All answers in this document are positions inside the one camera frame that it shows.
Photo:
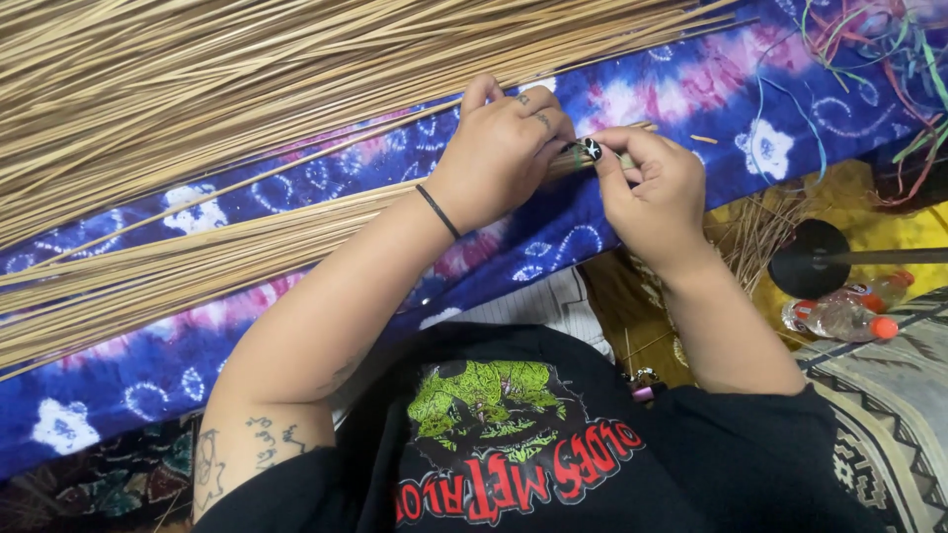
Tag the person's right hand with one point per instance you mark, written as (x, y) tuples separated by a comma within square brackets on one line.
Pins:
[(663, 211)]

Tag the person's left hand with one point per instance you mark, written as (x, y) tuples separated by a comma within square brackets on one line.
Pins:
[(492, 163)]

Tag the bundle of thin palm sticks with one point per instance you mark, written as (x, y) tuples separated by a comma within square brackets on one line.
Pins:
[(222, 259)]

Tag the black wristband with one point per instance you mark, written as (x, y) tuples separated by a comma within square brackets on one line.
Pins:
[(438, 211)]

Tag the short stick fragment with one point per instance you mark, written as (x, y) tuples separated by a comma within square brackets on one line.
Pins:
[(703, 138)]

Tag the scattered short stick scraps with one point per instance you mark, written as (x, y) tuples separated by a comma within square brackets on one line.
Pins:
[(755, 237)]

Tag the blue purple tie-dye cloth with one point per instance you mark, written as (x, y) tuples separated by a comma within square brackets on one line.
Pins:
[(666, 96)]

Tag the black round stand with pole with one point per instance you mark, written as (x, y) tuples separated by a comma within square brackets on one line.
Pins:
[(803, 259)]

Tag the yellow patterned cloth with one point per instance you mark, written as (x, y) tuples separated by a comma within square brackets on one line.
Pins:
[(852, 192)]

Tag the clear bottle with orange cap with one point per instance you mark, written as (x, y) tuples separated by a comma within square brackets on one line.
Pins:
[(837, 320), (881, 290)]

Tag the black printed t-shirt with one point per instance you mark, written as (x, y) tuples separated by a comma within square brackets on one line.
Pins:
[(563, 444)]

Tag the large heap of palm sticks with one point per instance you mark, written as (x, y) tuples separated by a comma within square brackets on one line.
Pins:
[(222, 81)]

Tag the grey patterned woven rug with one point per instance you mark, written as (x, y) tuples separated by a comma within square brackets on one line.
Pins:
[(889, 414)]

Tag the dark floral mat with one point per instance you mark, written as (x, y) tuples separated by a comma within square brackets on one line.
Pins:
[(96, 481)]

